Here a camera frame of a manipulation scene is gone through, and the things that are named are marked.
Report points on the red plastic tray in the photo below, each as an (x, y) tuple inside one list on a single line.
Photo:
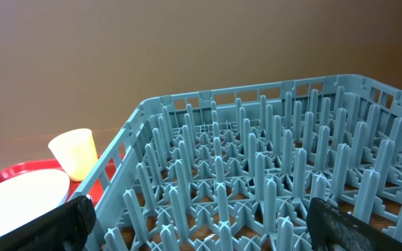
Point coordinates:
[(96, 192)]

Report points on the yellow plastic cup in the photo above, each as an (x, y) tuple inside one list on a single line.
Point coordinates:
[(75, 151)]

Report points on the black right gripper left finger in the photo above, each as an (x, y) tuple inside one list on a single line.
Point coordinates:
[(66, 227)]

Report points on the grey plastic dishwasher rack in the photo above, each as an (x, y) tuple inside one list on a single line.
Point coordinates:
[(237, 168)]

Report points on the light blue plate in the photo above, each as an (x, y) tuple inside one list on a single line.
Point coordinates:
[(28, 196)]

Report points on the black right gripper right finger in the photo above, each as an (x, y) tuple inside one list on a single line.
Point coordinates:
[(328, 225)]

